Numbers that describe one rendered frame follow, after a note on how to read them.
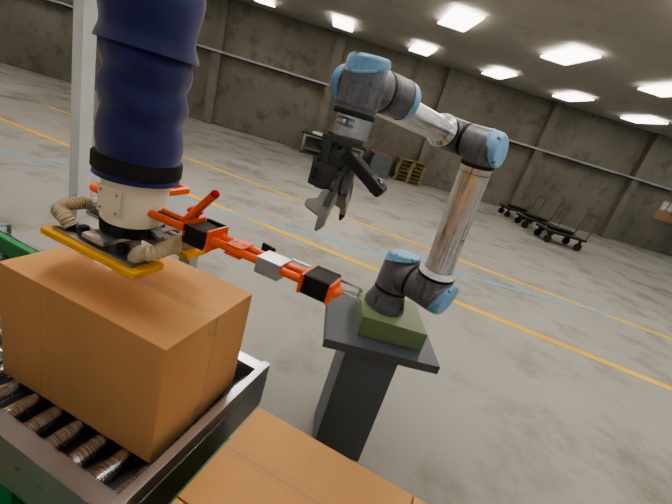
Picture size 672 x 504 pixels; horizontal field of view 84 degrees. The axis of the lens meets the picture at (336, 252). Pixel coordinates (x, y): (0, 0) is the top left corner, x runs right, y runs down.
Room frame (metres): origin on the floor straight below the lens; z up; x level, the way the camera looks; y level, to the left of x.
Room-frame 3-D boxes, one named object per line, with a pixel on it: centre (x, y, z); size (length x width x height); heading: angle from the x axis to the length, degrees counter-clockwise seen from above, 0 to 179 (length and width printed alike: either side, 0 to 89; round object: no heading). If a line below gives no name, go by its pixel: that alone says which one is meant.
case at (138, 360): (1.00, 0.57, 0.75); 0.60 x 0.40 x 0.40; 76
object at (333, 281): (0.82, 0.02, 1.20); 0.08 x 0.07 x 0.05; 75
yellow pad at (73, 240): (0.90, 0.62, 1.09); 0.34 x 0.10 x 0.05; 75
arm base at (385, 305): (1.56, -0.29, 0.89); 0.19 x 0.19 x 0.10
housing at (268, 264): (0.86, 0.14, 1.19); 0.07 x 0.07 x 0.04; 75
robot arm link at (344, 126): (0.84, 0.05, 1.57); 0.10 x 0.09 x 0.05; 164
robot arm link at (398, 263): (1.56, -0.30, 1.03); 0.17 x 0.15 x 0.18; 51
